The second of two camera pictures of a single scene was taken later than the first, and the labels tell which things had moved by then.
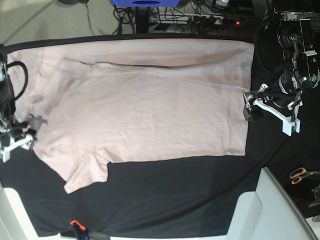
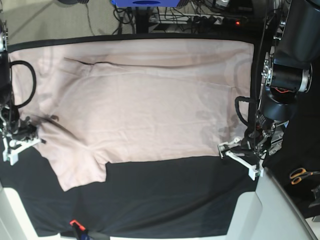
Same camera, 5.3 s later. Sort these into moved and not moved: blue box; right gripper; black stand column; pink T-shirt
Moved: right gripper
Not moved: pink T-shirt; blue box; black stand column
